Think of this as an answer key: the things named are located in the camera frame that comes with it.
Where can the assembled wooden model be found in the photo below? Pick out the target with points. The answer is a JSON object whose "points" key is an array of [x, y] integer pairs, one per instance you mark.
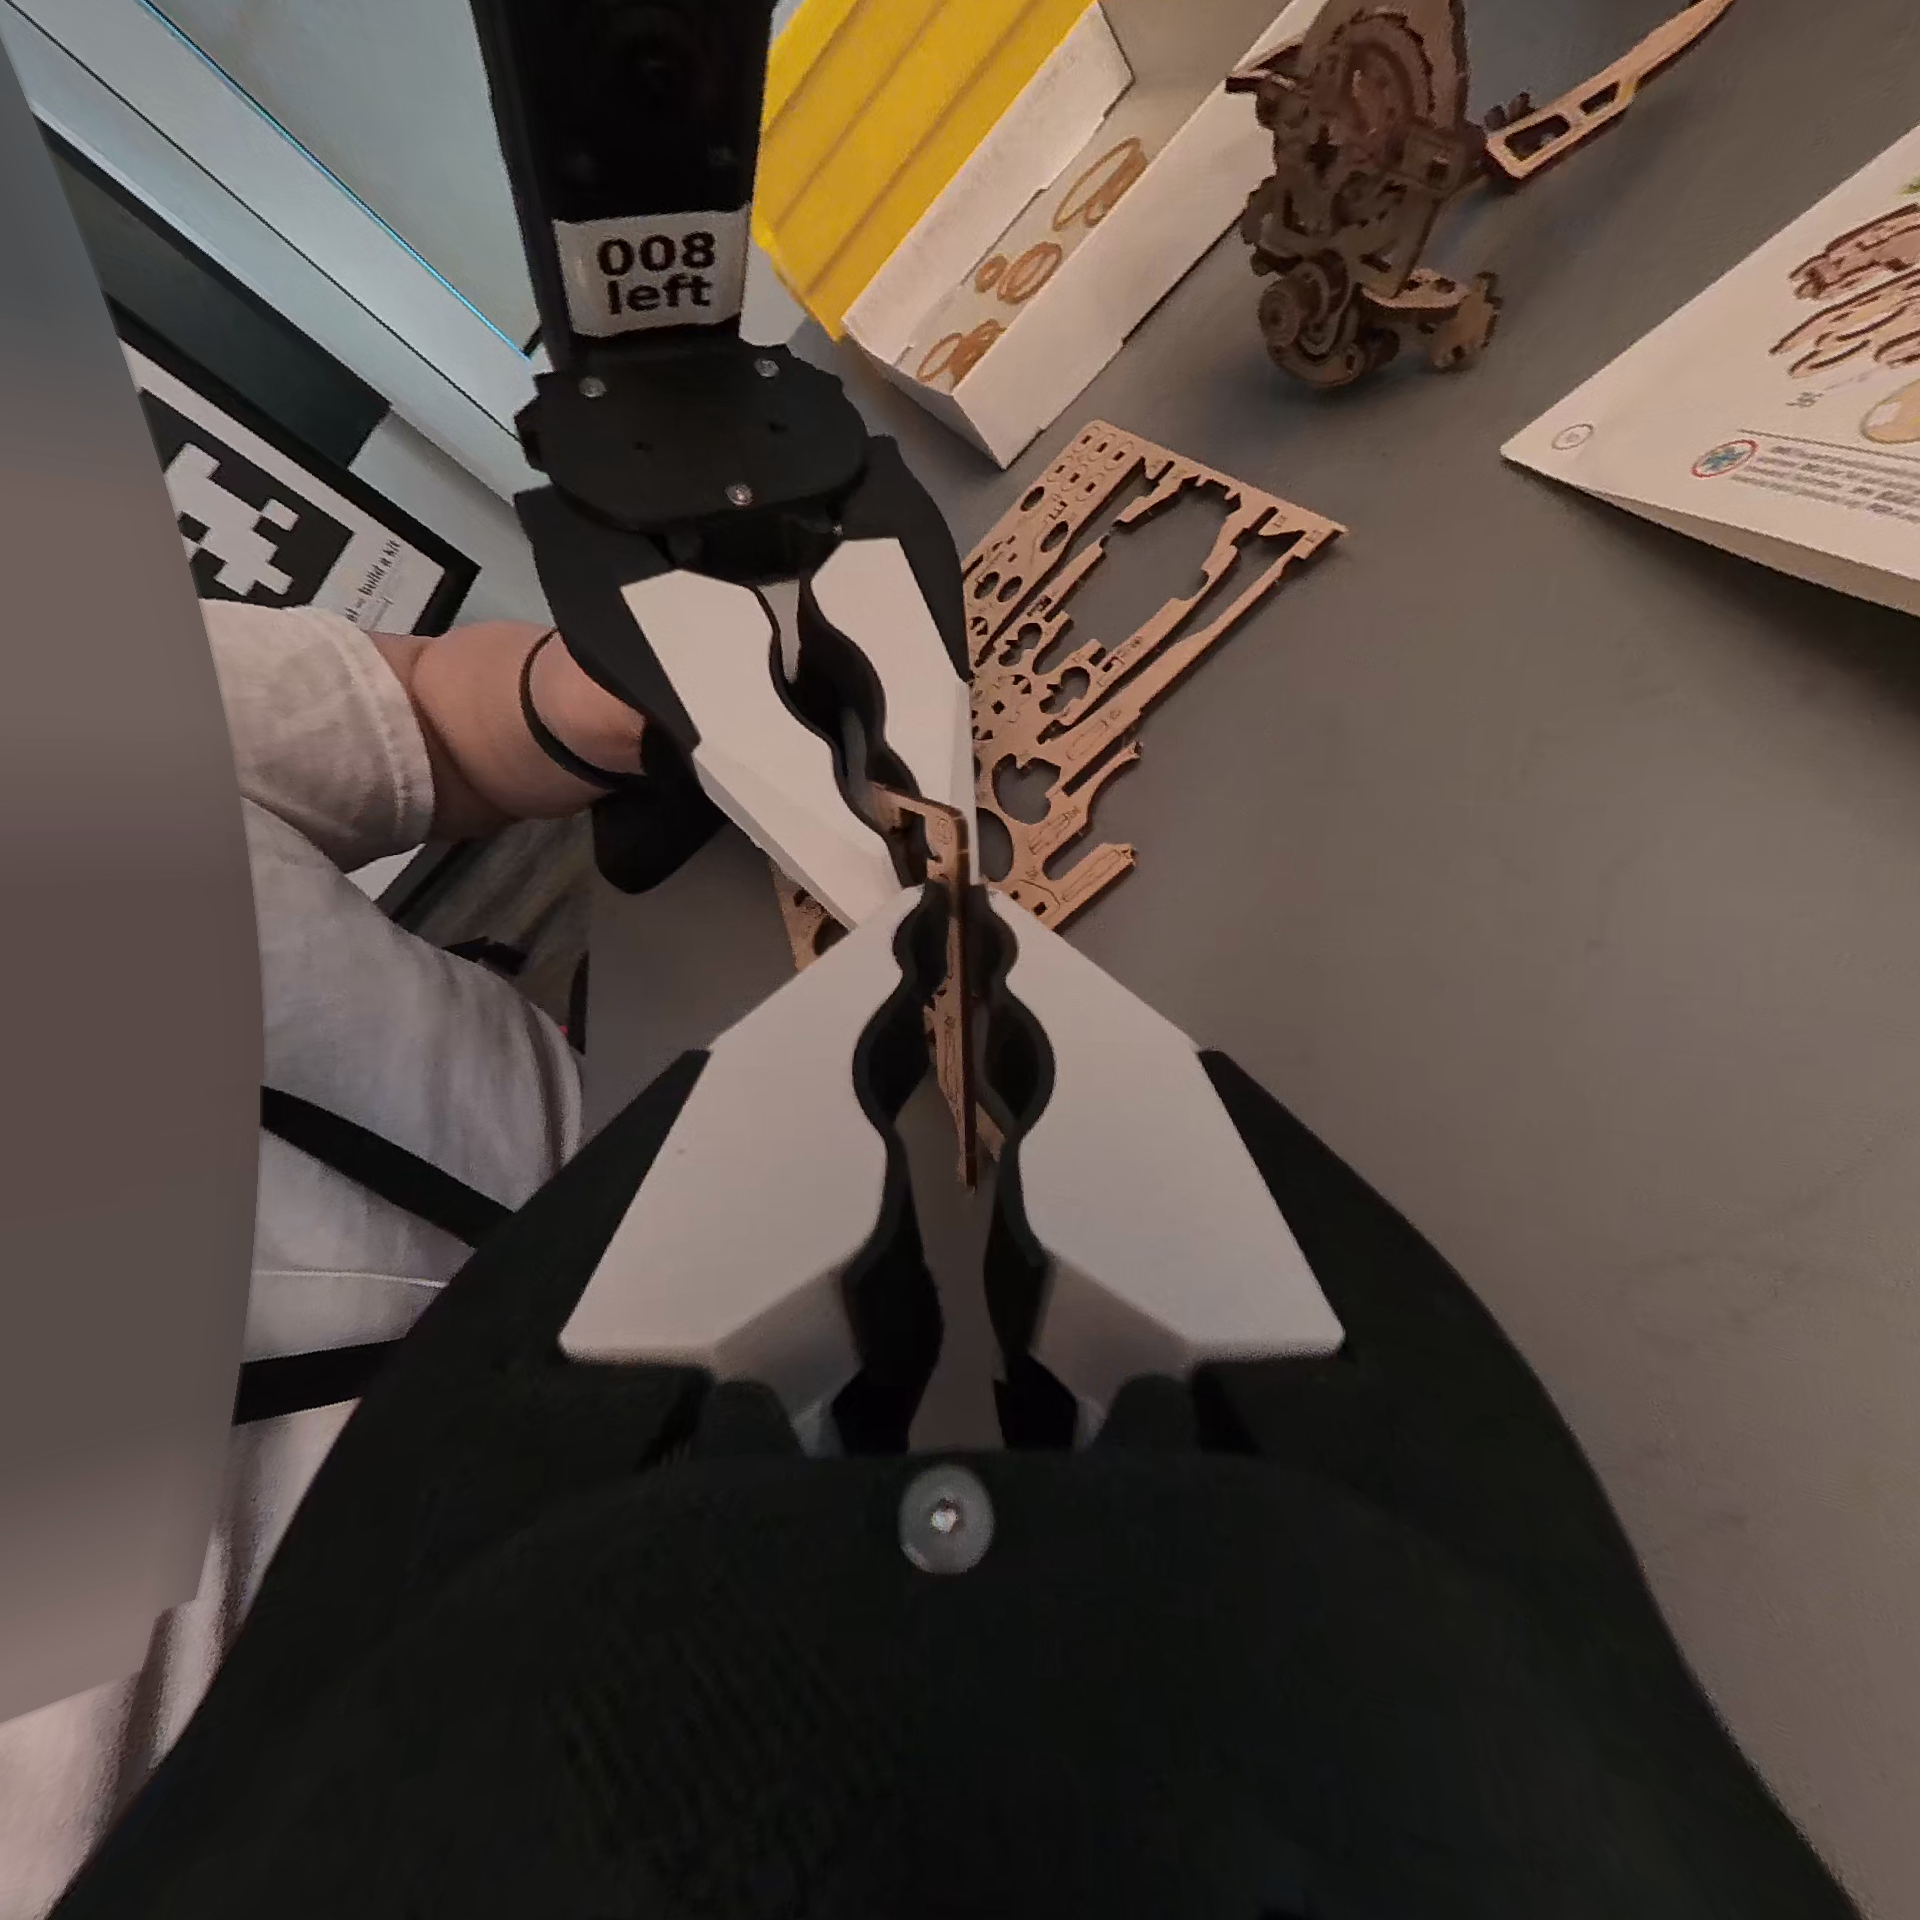
{"points": [[1348, 195]]}

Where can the person's left hand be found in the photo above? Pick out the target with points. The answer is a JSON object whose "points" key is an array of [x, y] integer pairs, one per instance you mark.
{"points": [[592, 720]]}

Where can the open instruction booklet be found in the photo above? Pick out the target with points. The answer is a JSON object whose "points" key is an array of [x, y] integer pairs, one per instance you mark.
{"points": [[1770, 451]]}

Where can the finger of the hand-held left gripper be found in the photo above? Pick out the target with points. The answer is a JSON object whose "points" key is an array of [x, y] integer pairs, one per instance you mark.
{"points": [[721, 675], [900, 644]]}

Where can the yellow box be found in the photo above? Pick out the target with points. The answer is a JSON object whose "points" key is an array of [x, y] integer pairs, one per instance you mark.
{"points": [[900, 119]]}

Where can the large wooden parts sheet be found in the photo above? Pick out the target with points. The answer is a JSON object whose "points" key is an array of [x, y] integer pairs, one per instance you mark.
{"points": [[1299, 528]]}

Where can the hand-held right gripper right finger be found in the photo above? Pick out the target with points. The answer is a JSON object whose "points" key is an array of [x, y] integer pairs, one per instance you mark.
{"points": [[1155, 1200]]}

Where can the pile of rubber bands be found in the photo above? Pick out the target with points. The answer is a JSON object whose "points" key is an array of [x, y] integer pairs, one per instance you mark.
{"points": [[1035, 270]]}

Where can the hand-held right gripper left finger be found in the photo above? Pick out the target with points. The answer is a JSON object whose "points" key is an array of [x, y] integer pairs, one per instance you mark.
{"points": [[735, 1200]]}

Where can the framed marker sign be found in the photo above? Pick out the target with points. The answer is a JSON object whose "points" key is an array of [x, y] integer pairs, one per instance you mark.
{"points": [[255, 510]]}

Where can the person's left forearm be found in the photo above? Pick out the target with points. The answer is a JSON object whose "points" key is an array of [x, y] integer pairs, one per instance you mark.
{"points": [[464, 735]]}

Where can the black wristband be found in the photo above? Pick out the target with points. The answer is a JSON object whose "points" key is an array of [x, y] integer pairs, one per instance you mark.
{"points": [[528, 705]]}

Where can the white cardboard box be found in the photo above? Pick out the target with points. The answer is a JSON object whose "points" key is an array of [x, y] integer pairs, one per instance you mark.
{"points": [[1141, 224]]}

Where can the small wooden parts strip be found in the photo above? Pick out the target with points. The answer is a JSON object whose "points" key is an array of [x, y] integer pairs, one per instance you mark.
{"points": [[968, 1050]]}

